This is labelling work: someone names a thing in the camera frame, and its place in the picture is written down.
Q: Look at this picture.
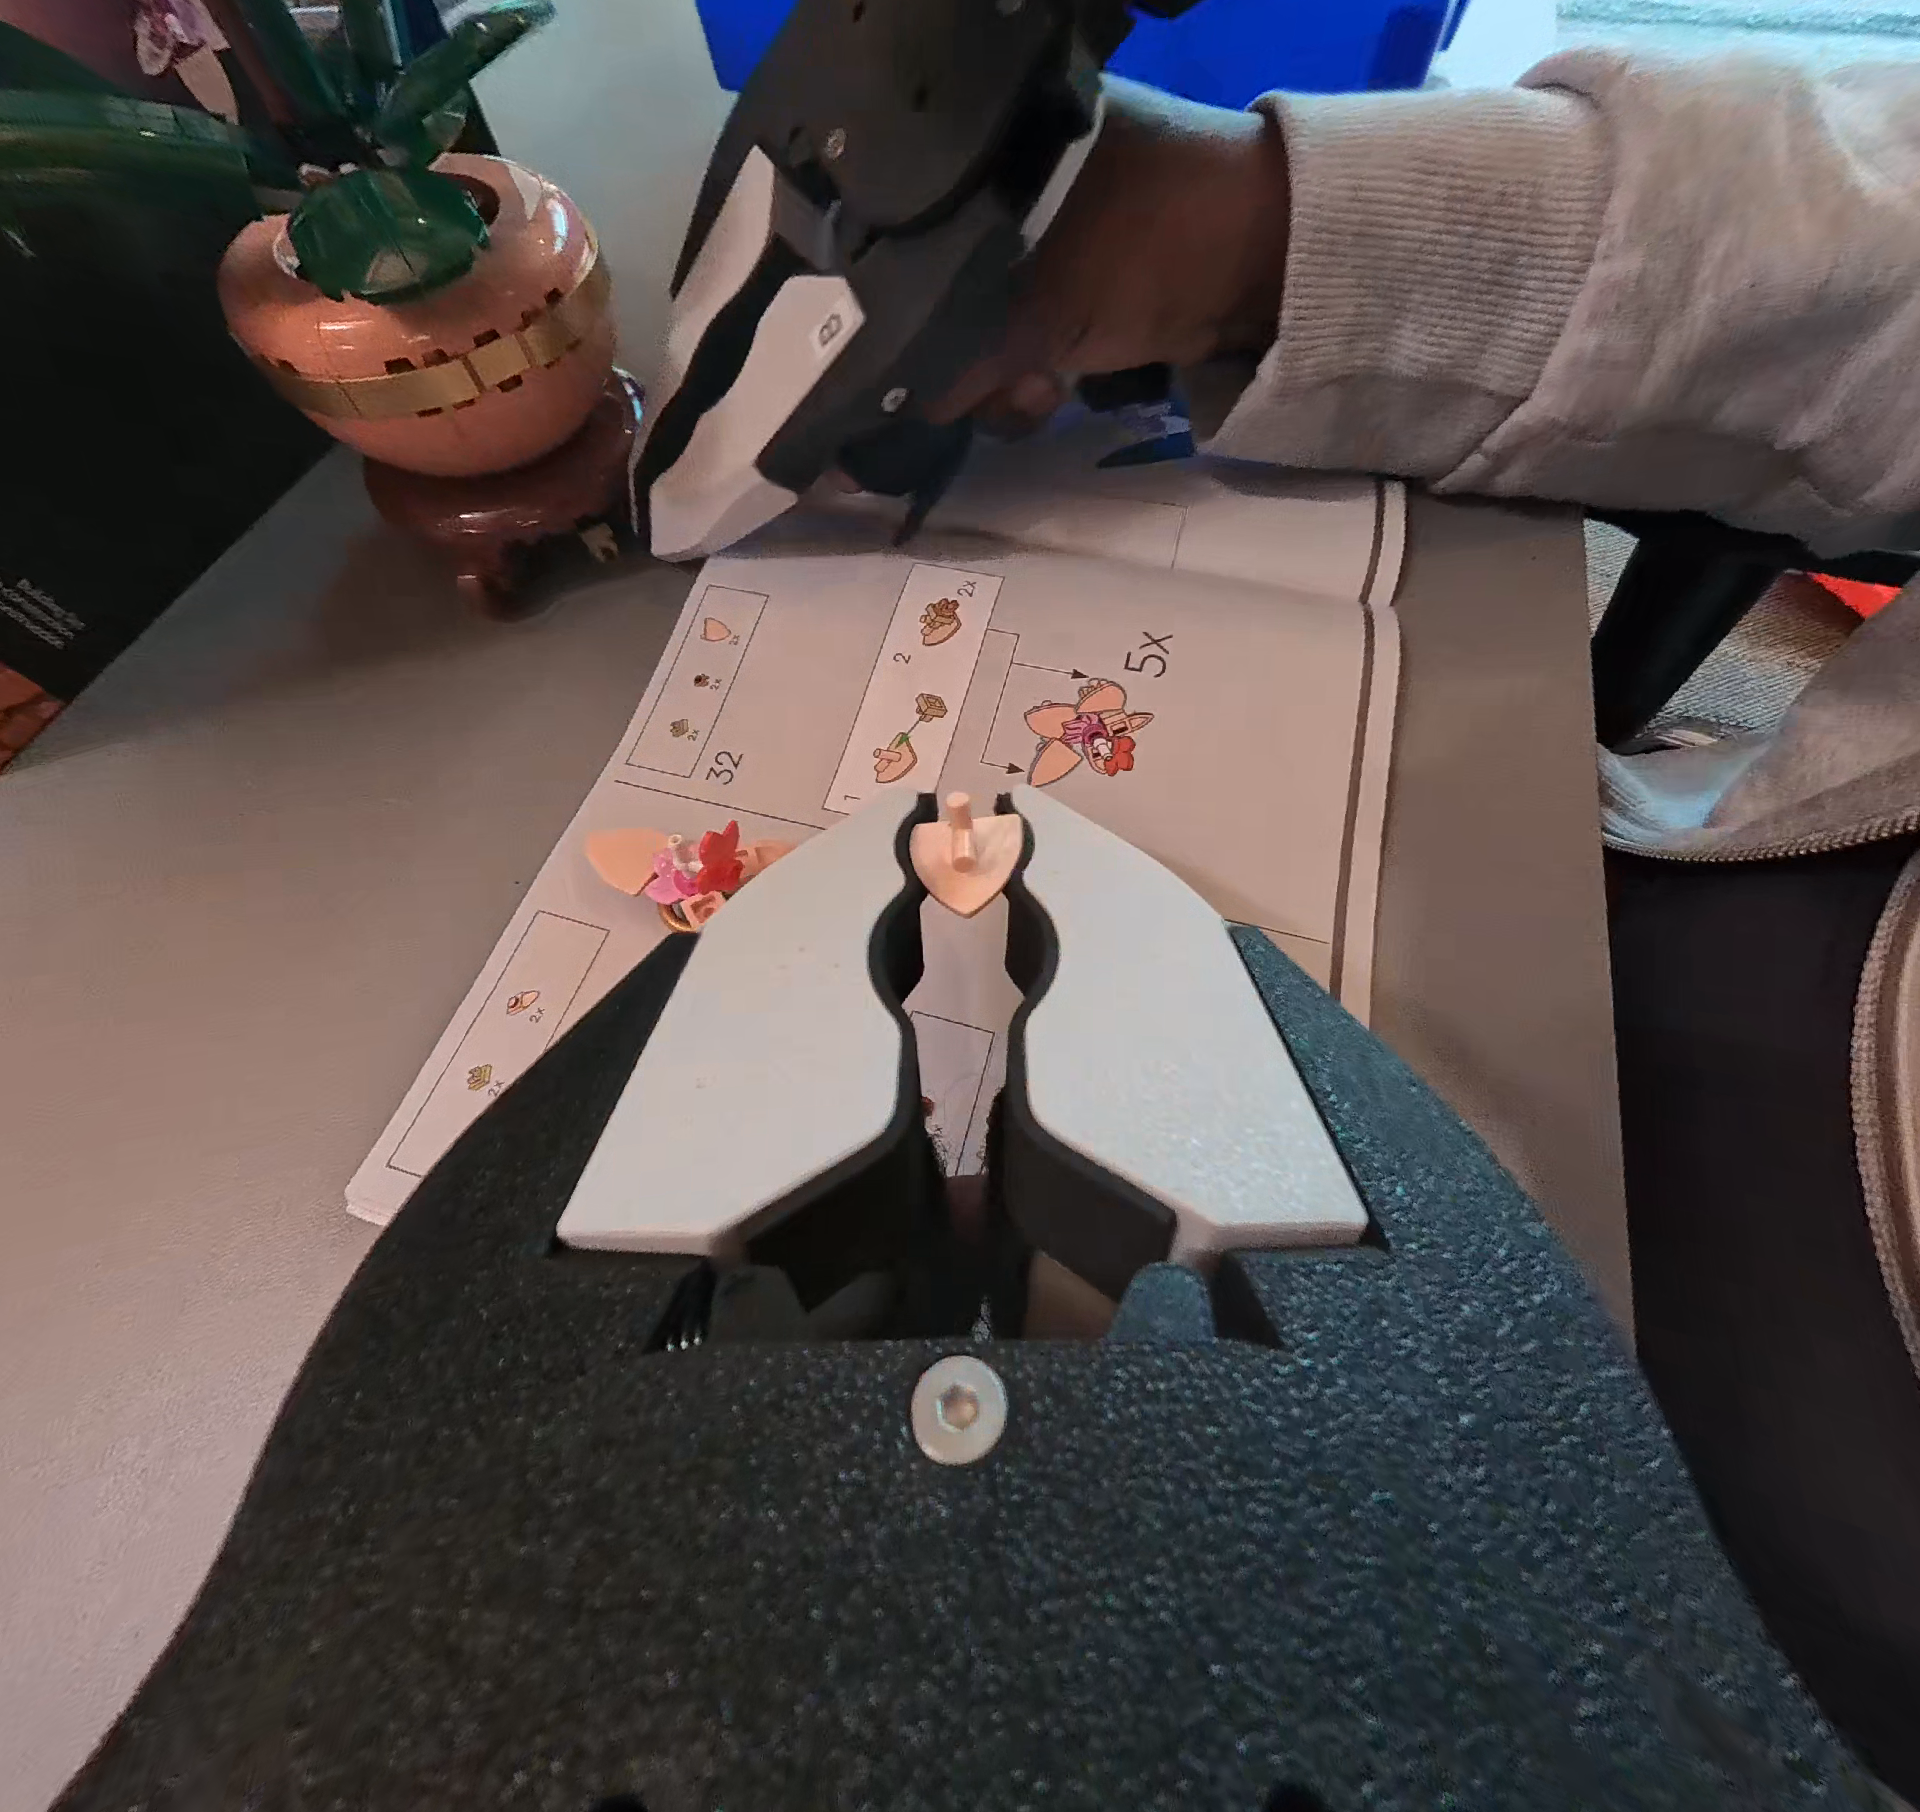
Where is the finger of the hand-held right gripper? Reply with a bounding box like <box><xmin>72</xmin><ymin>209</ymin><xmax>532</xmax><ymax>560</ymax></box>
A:
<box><xmin>667</xmin><ymin>144</ymin><xmax>828</xmax><ymax>347</ymax></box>
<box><xmin>636</xmin><ymin>276</ymin><xmax>876</xmax><ymax>565</ymax></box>

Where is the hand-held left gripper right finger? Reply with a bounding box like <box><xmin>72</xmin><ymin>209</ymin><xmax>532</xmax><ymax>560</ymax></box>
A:
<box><xmin>990</xmin><ymin>787</ymin><xmax>1374</xmax><ymax>1271</ymax></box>

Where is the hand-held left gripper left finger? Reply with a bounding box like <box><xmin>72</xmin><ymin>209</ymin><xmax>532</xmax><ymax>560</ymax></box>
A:
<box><xmin>555</xmin><ymin>787</ymin><xmax>951</xmax><ymax>1271</ymax></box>

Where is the pink brick petal piece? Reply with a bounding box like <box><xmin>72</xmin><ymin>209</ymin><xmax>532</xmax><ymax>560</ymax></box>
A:
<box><xmin>914</xmin><ymin>787</ymin><xmax>1033</xmax><ymax>917</ymax></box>

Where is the person's right forearm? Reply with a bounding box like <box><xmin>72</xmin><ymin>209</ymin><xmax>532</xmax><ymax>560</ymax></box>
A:
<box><xmin>1198</xmin><ymin>42</ymin><xmax>1920</xmax><ymax>565</ymax></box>

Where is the grey desk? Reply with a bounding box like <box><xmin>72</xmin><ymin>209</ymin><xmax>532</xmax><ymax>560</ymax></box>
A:
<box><xmin>0</xmin><ymin>0</ymin><xmax>1636</xmax><ymax>1812</ymax></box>

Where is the person's right hand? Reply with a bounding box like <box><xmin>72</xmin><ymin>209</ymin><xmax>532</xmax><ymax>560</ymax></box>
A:
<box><xmin>929</xmin><ymin>92</ymin><xmax>1300</xmax><ymax>441</ymax></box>

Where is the small pink brick flower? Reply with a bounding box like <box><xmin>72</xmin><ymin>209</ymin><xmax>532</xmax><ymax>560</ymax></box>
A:
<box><xmin>586</xmin><ymin>817</ymin><xmax>801</xmax><ymax>939</ymax></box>

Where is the brick instruction booklet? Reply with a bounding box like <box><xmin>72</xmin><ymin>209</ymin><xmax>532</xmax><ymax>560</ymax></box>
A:
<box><xmin>342</xmin><ymin>471</ymin><xmax>1416</xmax><ymax>1222</ymax></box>

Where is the dark cloth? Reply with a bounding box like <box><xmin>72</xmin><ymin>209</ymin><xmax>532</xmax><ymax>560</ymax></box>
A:
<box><xmin>1610</xmin><ymin>833</ymin><xmax>1920</xmax><ymax>1728</ymax></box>

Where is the dark orchid print box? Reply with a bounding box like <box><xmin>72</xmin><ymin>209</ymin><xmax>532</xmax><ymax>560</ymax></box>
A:
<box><xmin>0</xmin><ymin>0</ymin><xmax>506</xmax><ymax>780</ymax></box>

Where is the black chair leg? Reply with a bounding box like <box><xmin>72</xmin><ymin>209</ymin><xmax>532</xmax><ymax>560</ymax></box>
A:
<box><xmin>1589</xmin><ymin>509</ymin><xmax>1883</xmax><ymax>748</ymax></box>

